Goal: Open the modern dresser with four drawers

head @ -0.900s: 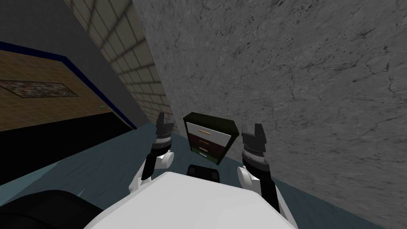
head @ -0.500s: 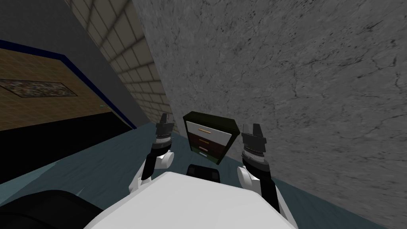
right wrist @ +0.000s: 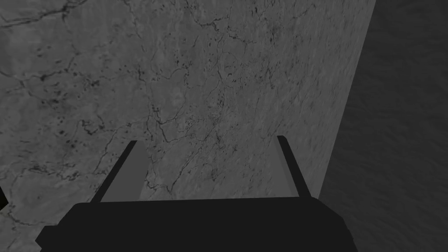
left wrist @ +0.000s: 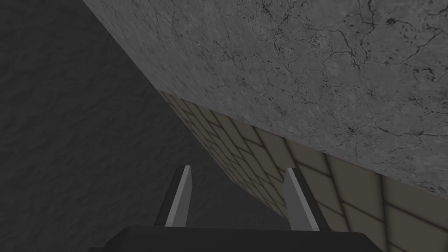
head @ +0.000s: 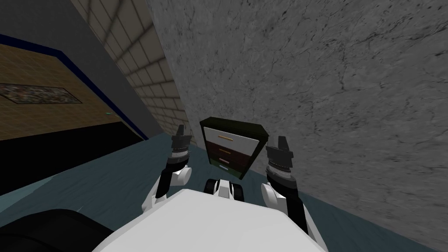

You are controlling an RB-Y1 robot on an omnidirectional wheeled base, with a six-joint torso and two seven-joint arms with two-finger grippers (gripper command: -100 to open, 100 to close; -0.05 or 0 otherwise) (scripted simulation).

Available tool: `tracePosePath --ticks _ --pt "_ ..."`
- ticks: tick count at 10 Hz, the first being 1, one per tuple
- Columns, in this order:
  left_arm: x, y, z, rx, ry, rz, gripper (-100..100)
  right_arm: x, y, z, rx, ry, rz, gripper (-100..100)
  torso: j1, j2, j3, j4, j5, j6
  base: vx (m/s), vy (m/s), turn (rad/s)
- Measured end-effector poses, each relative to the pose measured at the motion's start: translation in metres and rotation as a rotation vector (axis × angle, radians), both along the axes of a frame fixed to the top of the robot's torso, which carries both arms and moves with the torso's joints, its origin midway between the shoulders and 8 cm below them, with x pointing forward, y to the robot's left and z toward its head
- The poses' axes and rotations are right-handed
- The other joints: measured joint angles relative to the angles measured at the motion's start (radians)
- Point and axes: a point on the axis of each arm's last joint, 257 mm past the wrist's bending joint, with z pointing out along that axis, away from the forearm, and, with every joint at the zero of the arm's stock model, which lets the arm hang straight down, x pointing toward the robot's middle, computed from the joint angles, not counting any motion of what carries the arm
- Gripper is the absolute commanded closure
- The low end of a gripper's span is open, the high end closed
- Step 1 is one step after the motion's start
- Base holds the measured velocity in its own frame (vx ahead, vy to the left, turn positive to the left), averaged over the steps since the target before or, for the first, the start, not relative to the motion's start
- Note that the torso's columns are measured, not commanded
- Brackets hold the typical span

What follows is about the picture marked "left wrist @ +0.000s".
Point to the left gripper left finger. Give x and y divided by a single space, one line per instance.
177 203

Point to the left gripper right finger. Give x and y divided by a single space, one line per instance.
301 206

